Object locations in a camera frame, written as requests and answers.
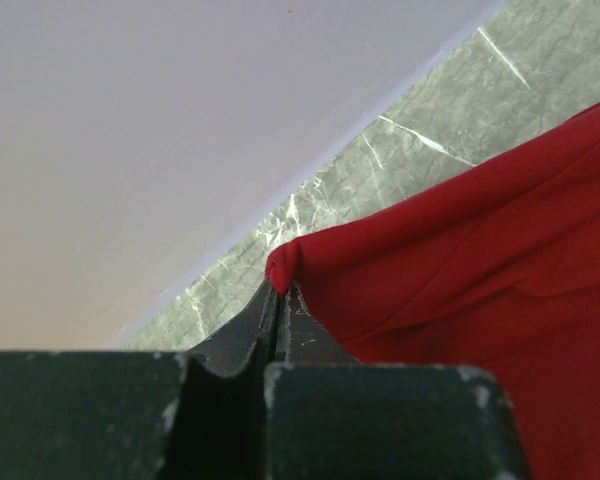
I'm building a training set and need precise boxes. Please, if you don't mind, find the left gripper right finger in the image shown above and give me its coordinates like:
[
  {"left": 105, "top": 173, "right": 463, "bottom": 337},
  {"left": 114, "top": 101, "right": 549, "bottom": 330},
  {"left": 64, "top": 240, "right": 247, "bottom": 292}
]
[{"left": 264, "top": 287, "right": 531, "bottom": 479}]

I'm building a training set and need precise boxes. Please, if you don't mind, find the red t shirt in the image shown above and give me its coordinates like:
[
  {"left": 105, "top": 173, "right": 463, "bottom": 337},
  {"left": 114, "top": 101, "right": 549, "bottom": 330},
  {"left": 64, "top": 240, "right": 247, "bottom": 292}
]
[{"left": 266, "top": 103, "right": 600, "bottom": 479}]

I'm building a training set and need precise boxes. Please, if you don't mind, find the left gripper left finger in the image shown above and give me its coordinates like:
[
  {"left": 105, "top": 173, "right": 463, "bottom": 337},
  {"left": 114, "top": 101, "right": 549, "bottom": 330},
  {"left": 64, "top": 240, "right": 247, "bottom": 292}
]
[{"left": 0, "top": 283, "right": 276, "bottom": 479}]

